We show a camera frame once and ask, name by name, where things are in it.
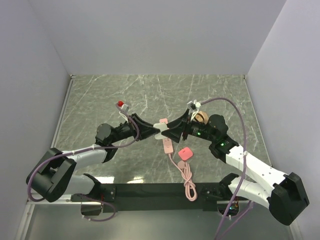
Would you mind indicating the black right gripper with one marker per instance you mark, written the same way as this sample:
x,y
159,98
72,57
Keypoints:
x,y
175,132

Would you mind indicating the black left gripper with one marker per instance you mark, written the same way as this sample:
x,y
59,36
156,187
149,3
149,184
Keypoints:
x,y
145,129

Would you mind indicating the white square plug adapter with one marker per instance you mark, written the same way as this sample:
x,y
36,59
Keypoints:
x,y
161,126

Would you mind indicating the pink power strip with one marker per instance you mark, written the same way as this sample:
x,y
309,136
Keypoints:
x,y
167,142

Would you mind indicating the tan wooden plug adapter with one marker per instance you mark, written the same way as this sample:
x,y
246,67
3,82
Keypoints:
x,y
201,117

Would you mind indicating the red square plug adapter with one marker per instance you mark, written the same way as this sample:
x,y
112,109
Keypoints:
x,y
185,153

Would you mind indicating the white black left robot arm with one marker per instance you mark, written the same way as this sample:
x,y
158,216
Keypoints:
x,y
53,176

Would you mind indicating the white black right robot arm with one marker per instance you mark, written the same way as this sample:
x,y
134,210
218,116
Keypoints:
x,y
230,152

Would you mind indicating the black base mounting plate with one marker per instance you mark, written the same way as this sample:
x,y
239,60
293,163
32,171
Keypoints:
x,y
162,196

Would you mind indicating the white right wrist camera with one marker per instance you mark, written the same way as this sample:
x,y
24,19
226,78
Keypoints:
x,y
194,107

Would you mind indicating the aluminium rail left edge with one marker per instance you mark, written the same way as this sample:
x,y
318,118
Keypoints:
x,y
62,113

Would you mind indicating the aluminium rail frame front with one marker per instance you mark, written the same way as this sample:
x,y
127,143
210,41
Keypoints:
x,y
248,190

